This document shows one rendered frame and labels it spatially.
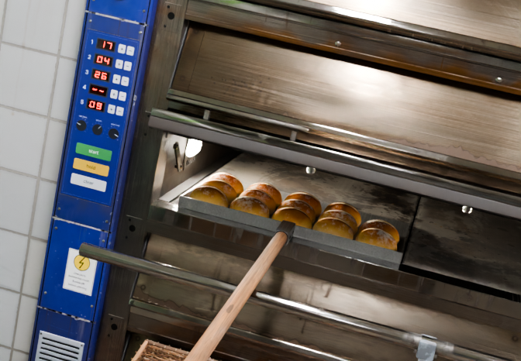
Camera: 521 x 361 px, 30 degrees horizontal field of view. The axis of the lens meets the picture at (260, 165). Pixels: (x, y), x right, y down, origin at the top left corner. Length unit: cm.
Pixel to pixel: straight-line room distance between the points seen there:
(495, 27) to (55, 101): 104
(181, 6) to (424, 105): 60
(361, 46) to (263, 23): 23
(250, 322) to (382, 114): 59
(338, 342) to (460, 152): 53
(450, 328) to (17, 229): 108
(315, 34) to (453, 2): 31
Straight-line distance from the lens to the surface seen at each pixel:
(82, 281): 243
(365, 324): 191
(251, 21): 222
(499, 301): 227
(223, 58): 225
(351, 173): 207
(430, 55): 217
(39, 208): 246
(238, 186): 251
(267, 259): 204
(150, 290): 239
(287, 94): 221
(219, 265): 236
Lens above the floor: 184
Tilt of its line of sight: 13 degrees down
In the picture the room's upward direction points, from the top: 12 degrees clockwise
